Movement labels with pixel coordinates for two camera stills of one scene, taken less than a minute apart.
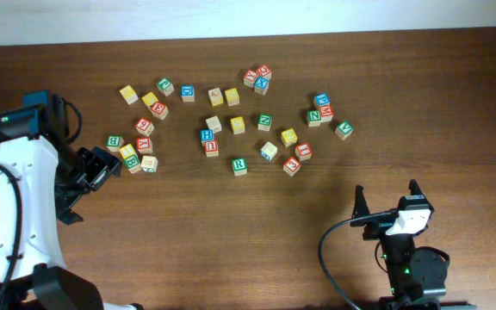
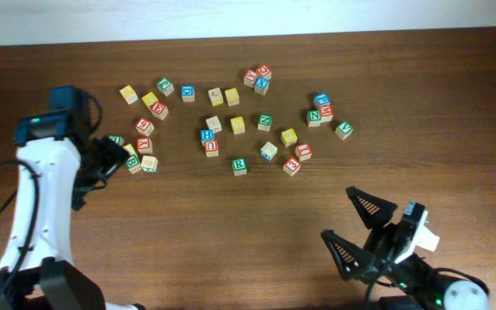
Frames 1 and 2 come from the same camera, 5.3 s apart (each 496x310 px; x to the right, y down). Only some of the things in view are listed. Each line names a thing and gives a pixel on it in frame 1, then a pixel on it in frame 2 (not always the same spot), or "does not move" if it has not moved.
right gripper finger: (360, 206) → (354, 262)
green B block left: (114, 143) does not move
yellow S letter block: (238, 125) does not move
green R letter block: (239, 166) does not move
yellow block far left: (128, 94) does not move
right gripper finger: (414, 189) → (375, 212)
